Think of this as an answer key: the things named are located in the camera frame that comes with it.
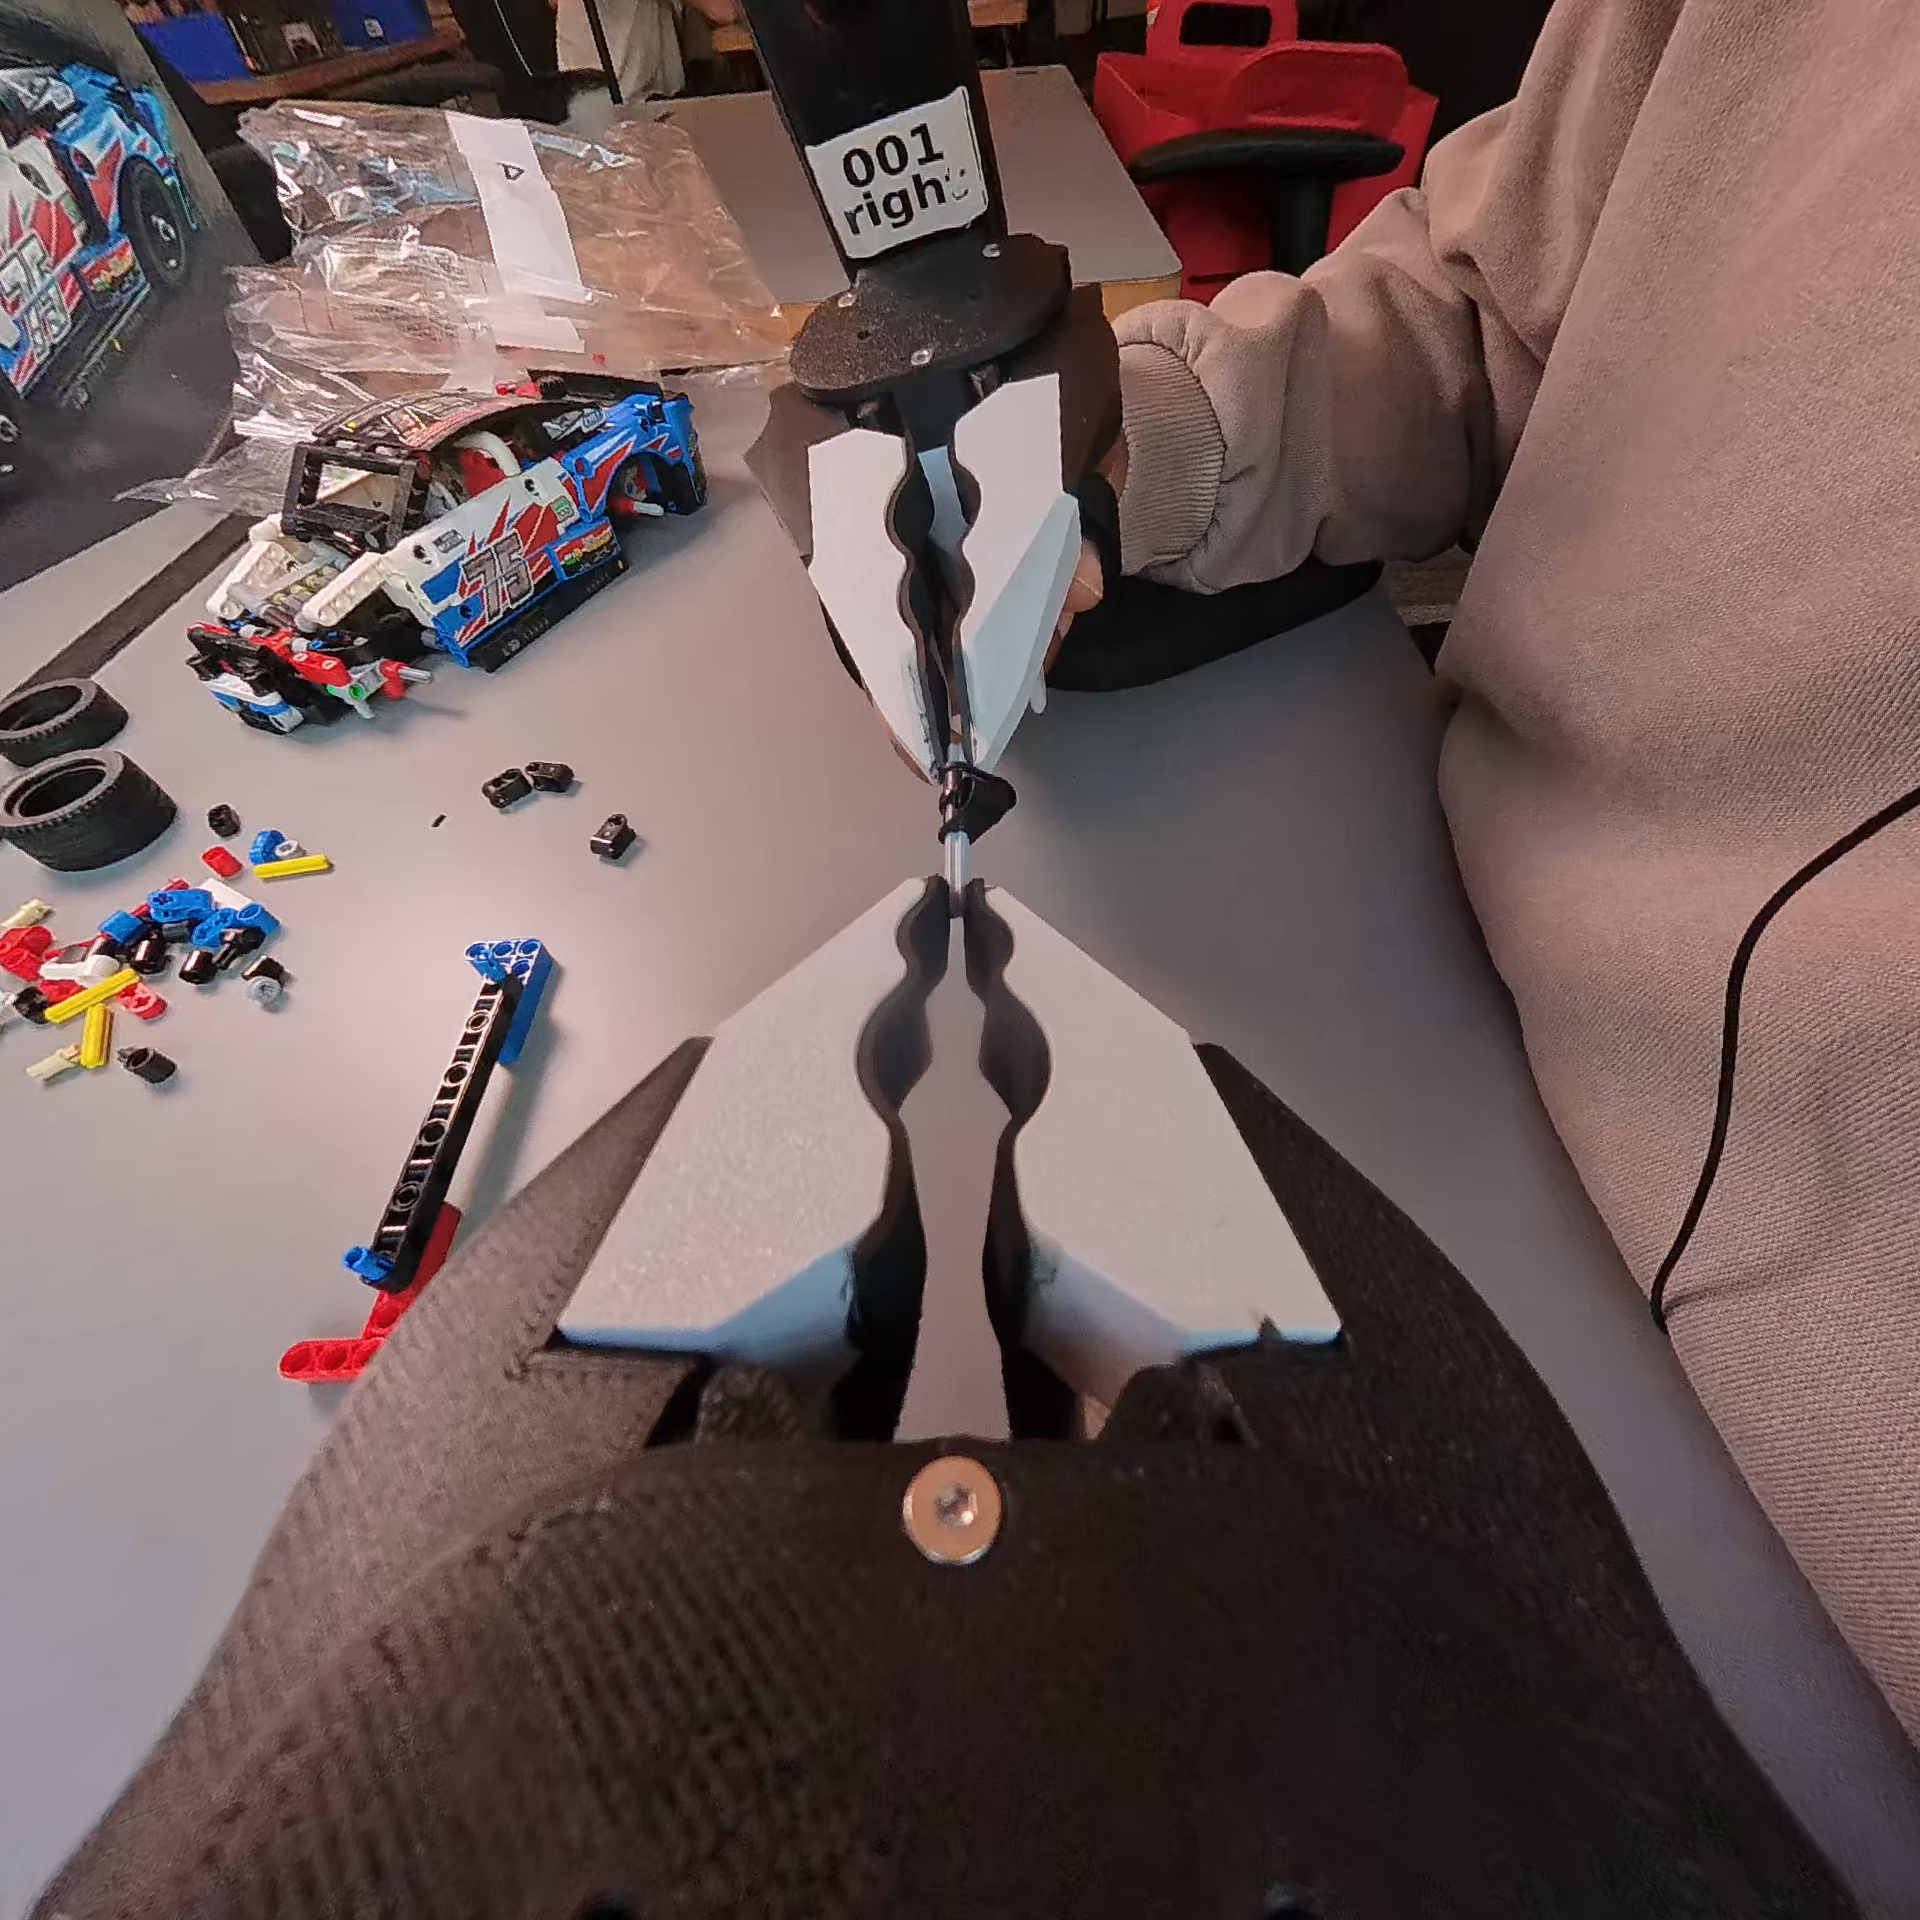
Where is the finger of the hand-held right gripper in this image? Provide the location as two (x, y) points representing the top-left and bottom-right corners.
(936, 374), (1086, 770)
(807, 433), (952, 783)

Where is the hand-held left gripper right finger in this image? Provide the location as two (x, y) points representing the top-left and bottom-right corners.
(960, 880), (1346, 1390)

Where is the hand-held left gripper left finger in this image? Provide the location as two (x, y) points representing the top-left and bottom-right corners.
(560, 878), (951, 1357)

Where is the person's right forearm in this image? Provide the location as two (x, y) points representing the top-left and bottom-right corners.
(1114, 143), (1517, 600)

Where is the black blue red lego beam assembly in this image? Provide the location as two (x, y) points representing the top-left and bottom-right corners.
(277, 937), (558, 1386)

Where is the blue white lego race car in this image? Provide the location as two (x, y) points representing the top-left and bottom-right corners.
(183, 382), (710, 737)

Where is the pile of mixed lego pieces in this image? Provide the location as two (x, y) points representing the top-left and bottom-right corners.
(0, 803), (335, 1088)

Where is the black rubber lego tire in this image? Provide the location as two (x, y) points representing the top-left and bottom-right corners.
(0, 680), (133, 770)
(0, 750), (179, 875)

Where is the printed lego set box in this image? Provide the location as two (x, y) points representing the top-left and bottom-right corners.
(0, 0), (256, 587)

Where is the person's right hand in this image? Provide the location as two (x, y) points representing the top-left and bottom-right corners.
(1046, 307), (1127, 671)

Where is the red plastic cart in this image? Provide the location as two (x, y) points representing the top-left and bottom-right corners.
(1093, 0), (1443, 302)

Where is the clear plastic bag white label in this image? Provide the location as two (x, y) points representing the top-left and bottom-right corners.
(238, 97), (797, 377)

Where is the black office chair armrest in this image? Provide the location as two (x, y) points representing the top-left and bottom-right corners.
(1125, 128), (1403, 280)

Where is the person's beige sweatshirt torso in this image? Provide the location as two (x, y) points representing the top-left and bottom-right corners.
(1418, 0), (1920, 1729)

